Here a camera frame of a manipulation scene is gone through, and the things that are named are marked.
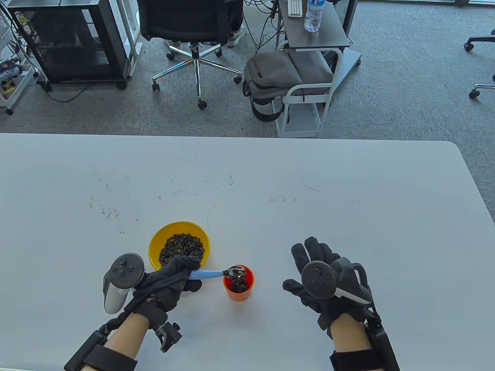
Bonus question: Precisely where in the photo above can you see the person's left hand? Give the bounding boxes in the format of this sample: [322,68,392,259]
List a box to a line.
[124,255,202,329]

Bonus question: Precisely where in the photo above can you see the person's right hand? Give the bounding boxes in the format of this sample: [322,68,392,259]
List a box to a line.
[283,237,377,330]

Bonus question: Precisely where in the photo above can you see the large pile of coffee beans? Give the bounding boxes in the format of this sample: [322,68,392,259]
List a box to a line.
[159,233,205,267]

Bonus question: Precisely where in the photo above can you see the blue baby spoon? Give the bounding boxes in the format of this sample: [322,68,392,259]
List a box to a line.
[188,265,247,280]

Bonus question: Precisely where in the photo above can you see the small heap of coffee beans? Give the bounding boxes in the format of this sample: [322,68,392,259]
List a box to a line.
[227,276,250,293]

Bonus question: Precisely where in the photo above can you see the orange cup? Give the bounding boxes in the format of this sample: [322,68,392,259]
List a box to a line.
[223,264,255,302]

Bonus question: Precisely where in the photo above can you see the person's left forearm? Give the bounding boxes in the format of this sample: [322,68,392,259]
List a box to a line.
[91,311,150,371]

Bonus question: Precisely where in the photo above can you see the person's right forearm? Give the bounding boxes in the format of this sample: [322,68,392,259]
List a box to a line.
[329,312,375,371]

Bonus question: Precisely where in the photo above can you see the grey right hand controller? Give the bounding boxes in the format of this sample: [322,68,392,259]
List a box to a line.
[301,257,373,305]

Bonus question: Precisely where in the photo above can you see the grey hand controller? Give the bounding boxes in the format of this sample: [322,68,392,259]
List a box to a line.
[103,252,145,314]
[301,257,373,305]

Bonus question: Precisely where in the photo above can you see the yellow bowl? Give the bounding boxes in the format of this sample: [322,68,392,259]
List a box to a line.
[149,221,210,272]

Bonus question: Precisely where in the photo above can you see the grey left hand controller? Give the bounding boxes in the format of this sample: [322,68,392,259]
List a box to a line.
[103,252,145,314]

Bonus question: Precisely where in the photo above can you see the grey backpack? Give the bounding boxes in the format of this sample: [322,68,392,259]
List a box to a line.
[243,50,335,123]

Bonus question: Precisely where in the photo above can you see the display stand with grey base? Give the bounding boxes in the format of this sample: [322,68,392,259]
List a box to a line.
[333,0,363,93]

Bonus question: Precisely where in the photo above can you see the white side table dark top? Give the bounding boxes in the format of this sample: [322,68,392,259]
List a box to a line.
[275,0,363,138]

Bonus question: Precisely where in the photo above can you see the white metal rack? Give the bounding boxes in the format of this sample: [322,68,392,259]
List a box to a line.
[112,0,143,78]

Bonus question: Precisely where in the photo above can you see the clear plastic water bottle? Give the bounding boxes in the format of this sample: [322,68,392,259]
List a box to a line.
[304,0,323,32]

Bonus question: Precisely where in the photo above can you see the black swivel chair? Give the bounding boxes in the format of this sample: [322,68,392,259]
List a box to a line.
[463,30,495,53]
[469,73,495,99]

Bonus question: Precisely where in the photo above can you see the black cabinet on wheels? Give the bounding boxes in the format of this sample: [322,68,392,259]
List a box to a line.
[7,0,130,91]

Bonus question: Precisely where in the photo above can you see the black office chair chrome base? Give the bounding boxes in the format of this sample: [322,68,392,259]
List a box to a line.
[137,0,245,111]

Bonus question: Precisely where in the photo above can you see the dark blue cloth bundle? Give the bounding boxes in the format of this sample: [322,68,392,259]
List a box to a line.
[0,60,22,83]

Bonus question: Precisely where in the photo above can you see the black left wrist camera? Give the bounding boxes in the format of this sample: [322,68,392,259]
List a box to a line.
[152,322,183,353]

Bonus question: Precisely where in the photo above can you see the black left forearm strap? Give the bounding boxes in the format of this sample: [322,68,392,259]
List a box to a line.
[64,328,138,371]

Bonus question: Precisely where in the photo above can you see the black forearm strap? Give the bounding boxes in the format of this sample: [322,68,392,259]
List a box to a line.
[64,328,138,371]
[329,315,401,371]

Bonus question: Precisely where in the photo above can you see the black right forearm strap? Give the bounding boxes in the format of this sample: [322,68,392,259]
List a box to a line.
[329,315,401,371]

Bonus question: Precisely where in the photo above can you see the black power cable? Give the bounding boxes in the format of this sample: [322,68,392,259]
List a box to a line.
[46,80,100,103]

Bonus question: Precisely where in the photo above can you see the black floor cables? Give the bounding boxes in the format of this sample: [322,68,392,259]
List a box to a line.
[244,0,288,53]

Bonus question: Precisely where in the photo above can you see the white wire trolley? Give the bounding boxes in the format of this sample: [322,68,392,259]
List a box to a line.
[0,0,39,116]

